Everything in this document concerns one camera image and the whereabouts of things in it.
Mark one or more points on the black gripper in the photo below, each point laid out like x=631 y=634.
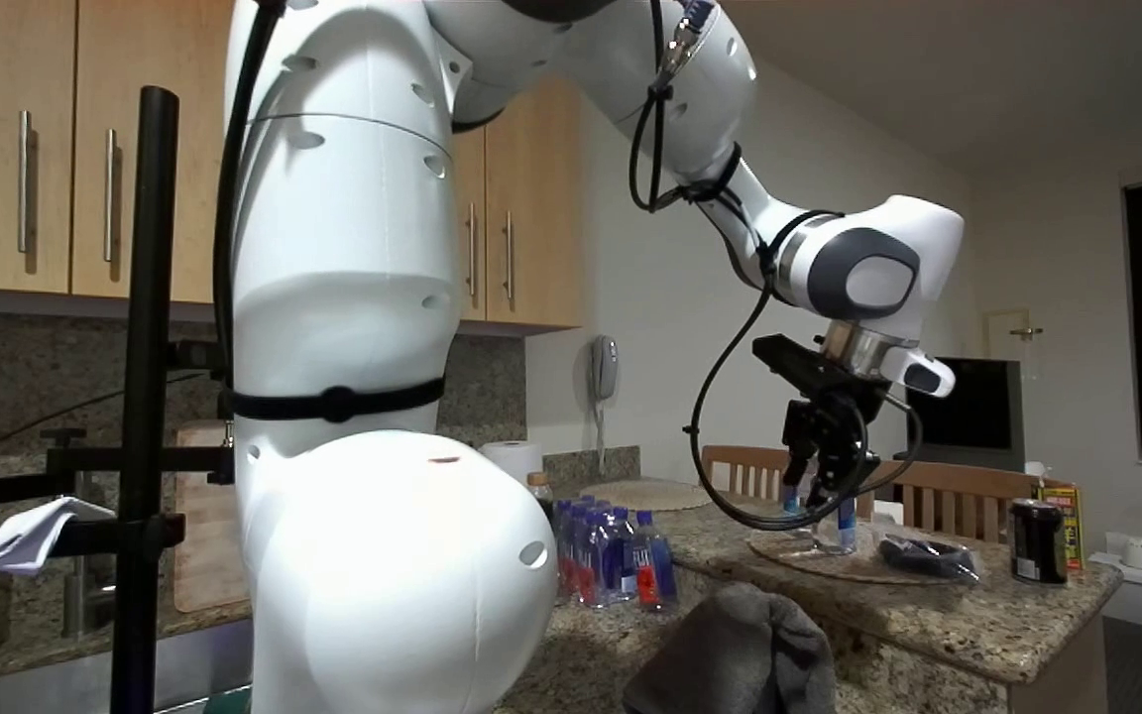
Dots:
x=826 y=381

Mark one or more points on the grey terry towel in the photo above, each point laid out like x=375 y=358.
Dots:
x=735 y=655

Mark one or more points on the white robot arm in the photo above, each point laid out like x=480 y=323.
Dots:
x=360 y=330

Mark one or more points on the shrink-wrapped water bottle pack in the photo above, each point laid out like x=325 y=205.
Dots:
x=613 y=551

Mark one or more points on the wooden chair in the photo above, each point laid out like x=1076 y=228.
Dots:
x=970 y=487
x=743 y=470

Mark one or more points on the round wooden tray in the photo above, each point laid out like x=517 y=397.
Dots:
x=812 y=561

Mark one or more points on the dark bag on tray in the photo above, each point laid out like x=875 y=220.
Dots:
x=928 y=559

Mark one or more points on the black flat screen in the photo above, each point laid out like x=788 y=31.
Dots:
x=973 y=420

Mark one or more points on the black can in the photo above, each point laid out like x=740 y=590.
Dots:
x=1034 y=543

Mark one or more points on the yellow box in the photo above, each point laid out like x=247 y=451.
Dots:
x=1069 y=516

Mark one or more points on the black vertical stand pole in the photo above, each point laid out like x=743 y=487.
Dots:
x=145 y=397

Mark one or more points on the white crumpled paper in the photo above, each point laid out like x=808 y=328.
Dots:
x=38 y=532

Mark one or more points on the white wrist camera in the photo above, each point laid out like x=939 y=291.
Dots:
x=921 y=369

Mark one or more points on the grey wall phone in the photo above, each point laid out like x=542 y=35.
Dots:
x=603 y=368

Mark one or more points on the light wooden wall cabinets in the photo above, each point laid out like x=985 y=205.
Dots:
x=17 y=146

